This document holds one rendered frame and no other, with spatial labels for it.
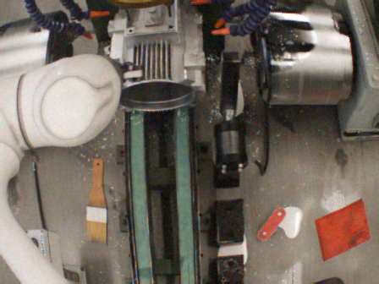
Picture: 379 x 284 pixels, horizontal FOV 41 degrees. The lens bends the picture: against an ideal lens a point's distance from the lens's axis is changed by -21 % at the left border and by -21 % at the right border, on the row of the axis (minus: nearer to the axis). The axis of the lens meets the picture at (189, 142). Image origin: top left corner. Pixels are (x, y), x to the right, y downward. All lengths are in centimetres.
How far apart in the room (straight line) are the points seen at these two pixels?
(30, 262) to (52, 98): 19
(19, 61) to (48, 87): 52
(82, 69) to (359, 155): 93
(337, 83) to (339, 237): 41
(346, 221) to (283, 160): 25
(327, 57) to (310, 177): 38
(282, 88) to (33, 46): 51
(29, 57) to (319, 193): 75
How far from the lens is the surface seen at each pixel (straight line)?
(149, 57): 113
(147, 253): 121
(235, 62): 95
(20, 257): 60
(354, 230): 137
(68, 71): 62
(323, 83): 112
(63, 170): 140
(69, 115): 62
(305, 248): 134
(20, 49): 114
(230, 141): 112
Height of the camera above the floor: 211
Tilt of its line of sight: 73 degrees down
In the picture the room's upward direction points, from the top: 6 degrees counter-clockwise
